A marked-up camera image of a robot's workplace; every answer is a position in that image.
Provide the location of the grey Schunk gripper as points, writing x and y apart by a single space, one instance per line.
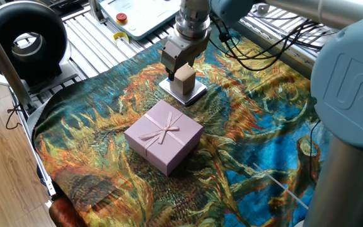
181 52

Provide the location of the light wooden block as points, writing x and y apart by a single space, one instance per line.
184 80

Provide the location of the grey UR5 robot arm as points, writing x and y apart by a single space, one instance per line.
351 94

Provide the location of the silver digital scale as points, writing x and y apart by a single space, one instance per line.
194 96

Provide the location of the silver force torque sensor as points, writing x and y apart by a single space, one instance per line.
192 25

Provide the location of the white teach pendant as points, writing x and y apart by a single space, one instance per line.
143 19

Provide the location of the pink gift box with ribbon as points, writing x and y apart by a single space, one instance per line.
164 138

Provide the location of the yellow tape piece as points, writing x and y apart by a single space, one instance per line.
121 33

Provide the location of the sunflower painting cloth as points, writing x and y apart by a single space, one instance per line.
90 151

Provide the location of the black keyboard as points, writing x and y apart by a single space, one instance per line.
65 4

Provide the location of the metal bracket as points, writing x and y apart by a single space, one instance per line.
96 11

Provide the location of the aluminium rail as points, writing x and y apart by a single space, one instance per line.
282 55

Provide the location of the slanted aluminium post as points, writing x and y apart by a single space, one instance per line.
2 60

